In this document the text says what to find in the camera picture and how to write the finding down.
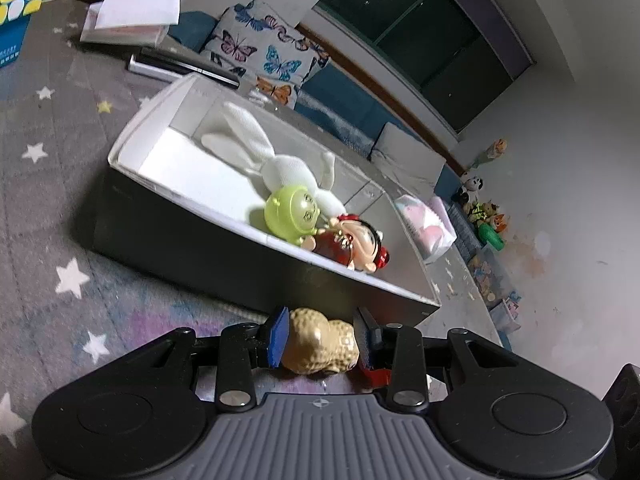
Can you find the pink tissue pack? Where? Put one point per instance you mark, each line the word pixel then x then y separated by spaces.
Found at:
pixel 427 225

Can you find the small clear box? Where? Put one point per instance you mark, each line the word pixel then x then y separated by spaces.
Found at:
pixel 507 312

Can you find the blue dotted box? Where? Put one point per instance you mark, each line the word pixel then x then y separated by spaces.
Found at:
pixel 17 25

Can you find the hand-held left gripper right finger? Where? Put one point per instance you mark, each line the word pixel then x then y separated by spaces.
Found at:
pixel 363 341

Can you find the green alien toy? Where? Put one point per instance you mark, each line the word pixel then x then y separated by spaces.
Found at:
pixel 290 212

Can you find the black flat device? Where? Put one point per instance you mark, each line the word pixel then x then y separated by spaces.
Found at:
pixel 175 65

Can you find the clear storage box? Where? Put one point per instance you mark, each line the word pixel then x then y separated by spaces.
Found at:
pixel 492 275

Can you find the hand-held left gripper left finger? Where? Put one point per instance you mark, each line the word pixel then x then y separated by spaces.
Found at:
pixel 279 338

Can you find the black-haired doll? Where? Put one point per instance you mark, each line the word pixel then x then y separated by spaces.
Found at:
pixel 357 242

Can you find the clear box with paper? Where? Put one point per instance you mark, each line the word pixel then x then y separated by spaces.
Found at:
pixel 135 17

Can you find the butterfly print pillow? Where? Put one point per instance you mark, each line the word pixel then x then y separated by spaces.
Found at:
pixel 260 45

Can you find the colourful small plush toys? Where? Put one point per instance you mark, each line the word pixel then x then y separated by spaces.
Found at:
pixel 487 212

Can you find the grey star-patterned mat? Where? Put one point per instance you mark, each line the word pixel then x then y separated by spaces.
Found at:
pixel 50 210

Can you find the dark window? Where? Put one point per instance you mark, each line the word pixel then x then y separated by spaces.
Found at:
pixel 425 35

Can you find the tan peanut toy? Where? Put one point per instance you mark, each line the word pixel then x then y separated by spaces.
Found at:
pixel 320 340

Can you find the panda plush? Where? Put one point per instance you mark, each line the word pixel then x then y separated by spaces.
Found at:
pixel 471 185

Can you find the colourful bouquet toy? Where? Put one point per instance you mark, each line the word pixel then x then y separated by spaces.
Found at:
pixel 496 151

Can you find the small red toy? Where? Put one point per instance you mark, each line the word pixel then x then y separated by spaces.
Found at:
pixel 377 377

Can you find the grey cardboard box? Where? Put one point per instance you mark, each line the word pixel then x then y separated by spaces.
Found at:
pixel 170 240

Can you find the grey pillow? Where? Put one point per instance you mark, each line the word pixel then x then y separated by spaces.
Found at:
pixel 407 157

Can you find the white plush rabbit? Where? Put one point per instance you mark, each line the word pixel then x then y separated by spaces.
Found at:
pixel 285 170

